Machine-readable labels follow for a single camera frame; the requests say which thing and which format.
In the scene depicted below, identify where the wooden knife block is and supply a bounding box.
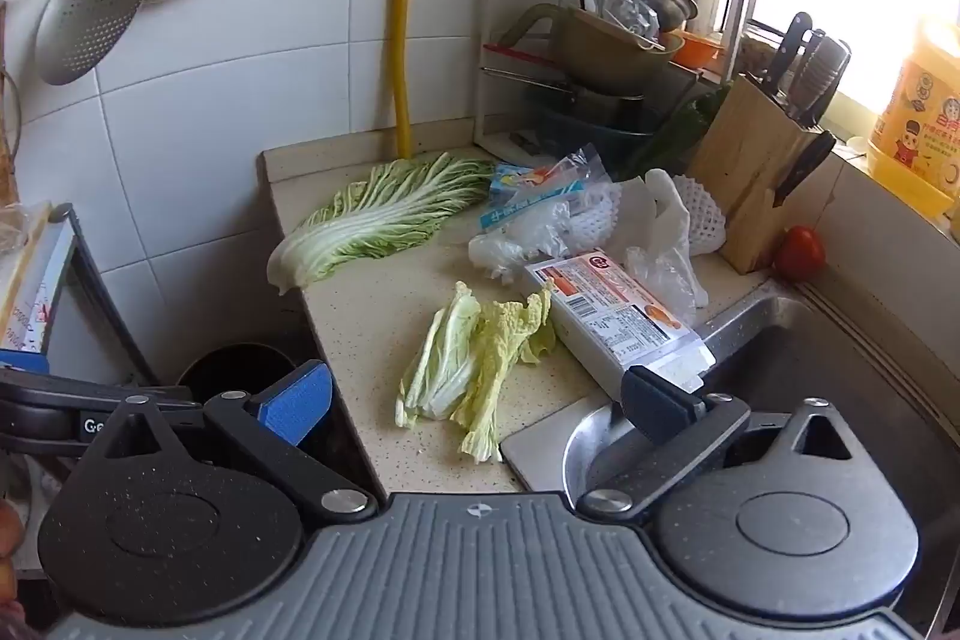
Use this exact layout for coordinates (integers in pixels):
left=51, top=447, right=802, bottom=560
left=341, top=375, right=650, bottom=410
left=686, top=74, right=826, bottom=275

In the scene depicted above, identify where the person's left hand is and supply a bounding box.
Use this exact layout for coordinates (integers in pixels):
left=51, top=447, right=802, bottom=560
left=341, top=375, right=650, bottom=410
left=0, top=501, right=23, bottom=611

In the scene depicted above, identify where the black handled knife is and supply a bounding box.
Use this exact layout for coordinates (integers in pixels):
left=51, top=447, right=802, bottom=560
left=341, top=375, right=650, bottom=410
left=772, top=130, right=837, bottom=208
left=765, top=12, right=815, bottom=86

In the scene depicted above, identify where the steel bowl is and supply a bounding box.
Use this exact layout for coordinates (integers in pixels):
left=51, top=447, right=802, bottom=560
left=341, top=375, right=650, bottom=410
left=589, top=0, right=698, bottom=37

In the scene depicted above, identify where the dark trash bin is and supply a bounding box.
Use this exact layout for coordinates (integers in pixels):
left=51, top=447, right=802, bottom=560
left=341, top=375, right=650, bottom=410
left=178, top=344, right=376, bottom=498

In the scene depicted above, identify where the orange and white carton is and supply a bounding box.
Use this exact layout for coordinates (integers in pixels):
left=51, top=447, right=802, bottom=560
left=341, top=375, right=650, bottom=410
left=523, top=248, right=717, bottom=405

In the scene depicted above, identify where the yellow pipe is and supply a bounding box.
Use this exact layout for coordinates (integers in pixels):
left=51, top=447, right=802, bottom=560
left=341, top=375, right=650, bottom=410
left=391, top=0, right=422, bottom=160

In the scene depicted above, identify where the orange bowl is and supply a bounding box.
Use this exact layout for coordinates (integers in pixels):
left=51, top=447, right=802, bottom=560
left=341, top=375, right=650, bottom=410
left=671, top=29, right=728, bottom=71

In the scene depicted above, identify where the white printed box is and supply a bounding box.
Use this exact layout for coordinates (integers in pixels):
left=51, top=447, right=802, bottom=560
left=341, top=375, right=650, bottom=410
left=0, top=201, right=76, bottom=356

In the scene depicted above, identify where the green colander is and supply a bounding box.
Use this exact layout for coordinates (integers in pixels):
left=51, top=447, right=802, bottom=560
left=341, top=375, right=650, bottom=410
left=499, top=2, right=687, bottom=94

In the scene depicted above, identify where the white foam fruit net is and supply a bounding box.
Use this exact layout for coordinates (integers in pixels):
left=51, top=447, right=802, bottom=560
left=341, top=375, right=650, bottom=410
left=570, top=179, right=623, bottom=244
left=671, top=173, right=728, bottom=257

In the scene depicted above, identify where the yellow oil bottle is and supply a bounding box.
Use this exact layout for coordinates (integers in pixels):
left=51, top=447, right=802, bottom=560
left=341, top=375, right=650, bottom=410
left=868, top=16, right=960, bottom=217

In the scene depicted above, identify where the steel pot with handle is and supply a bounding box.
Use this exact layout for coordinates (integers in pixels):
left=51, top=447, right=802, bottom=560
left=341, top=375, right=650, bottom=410
left=480, top=66, right=698, bottom=131

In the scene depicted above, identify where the blue and red drink carton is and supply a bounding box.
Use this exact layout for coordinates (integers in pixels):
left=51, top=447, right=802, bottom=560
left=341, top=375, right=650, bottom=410
left=491, top=158, right=590, bottom=199

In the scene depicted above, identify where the red tomato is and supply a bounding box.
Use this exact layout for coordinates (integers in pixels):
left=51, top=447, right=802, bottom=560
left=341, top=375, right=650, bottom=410
left=772, top=225, right=827, bottom=281

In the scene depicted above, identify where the steel handled knife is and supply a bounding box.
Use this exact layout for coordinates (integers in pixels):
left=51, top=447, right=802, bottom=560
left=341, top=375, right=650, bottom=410
left=795, top=32, right=852, bottom=127

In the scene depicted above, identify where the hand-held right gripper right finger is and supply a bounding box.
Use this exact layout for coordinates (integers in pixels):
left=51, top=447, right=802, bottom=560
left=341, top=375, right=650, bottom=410
left=576, top=366, right=863, bottom=521

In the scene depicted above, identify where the blue basin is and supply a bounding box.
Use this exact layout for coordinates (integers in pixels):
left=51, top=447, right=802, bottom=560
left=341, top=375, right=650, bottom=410
left=525, top=107, right=676, bottom=161

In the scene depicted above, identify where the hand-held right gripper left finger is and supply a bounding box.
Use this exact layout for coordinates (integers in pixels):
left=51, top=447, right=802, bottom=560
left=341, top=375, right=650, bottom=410
left=97, top=361, right=378, bottom=525

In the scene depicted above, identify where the red handled utensil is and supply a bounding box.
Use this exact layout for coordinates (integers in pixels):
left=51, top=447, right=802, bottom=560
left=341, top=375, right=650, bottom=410
left=482, top=42, right=571, bottom=67

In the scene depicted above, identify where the pale green cabbage leaf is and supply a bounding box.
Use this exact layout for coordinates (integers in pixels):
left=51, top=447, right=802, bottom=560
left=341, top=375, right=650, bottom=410
left=395, top=281, right=485, bottom=427

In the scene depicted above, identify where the large napa cabbage leaf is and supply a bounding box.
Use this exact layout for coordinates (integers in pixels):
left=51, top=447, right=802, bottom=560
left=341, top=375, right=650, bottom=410
left=268, top=152, right=496, bottom=296

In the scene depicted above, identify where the white plastic bag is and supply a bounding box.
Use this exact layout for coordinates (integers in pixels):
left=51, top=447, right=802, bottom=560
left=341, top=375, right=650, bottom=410
left=611, top=167, right=710, bottom=311

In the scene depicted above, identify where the green pepper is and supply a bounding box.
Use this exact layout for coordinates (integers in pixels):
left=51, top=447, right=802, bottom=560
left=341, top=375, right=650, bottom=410
left=637, top=81, right=732, bottom=176

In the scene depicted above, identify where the yellow cabbage leaf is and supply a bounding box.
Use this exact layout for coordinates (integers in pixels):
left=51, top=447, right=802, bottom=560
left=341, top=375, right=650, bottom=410
left=450, top=287, right=557, bottom=465

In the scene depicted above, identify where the steel sink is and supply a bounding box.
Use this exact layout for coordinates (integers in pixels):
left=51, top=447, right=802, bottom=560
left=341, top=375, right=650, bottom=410
left=501, top=291, right=960, bottom=640

